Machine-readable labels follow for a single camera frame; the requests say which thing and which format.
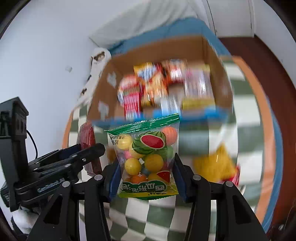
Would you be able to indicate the dark red snack packet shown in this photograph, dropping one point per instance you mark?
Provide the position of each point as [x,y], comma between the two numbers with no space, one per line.
[86,136]

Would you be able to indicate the cardboard box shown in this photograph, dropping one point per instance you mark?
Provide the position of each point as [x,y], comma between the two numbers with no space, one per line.
[104,92]

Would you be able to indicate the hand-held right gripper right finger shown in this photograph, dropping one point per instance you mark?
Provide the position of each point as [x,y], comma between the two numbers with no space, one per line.
[182,183]

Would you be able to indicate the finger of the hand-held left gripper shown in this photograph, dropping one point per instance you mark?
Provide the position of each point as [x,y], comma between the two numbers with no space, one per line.
[67,151]
[92,150]

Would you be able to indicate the noodle snack packet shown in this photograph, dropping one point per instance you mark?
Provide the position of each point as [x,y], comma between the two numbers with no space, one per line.
[153,90]

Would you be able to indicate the white and grey snack packet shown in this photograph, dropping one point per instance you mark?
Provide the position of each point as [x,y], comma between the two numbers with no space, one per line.
[170,102]

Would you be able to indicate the white door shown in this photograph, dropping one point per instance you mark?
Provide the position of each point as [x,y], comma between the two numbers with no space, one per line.
[231,16]

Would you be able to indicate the green checkered mat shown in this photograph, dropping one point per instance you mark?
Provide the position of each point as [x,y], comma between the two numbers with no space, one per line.
[196,136]

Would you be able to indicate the yellow snack packet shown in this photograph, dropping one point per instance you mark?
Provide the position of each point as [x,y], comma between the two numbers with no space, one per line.
[215,164]

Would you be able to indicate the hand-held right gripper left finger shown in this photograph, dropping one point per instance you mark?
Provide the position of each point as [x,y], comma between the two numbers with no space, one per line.
[114,183]

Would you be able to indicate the clear pastry packet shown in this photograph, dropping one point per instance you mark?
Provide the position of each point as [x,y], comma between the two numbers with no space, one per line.
[196,90]

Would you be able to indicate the large yellow chip packet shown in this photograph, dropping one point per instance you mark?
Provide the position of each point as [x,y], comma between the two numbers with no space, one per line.
[146,69]

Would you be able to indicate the grey pillow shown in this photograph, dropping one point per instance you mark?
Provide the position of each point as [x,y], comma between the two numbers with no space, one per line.
[148,20]

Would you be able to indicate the bear print pillow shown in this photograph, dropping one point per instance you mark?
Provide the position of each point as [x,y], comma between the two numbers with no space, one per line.
[99,58]

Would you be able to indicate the green gumball packet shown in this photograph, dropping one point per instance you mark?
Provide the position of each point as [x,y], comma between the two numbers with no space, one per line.
[143,157]

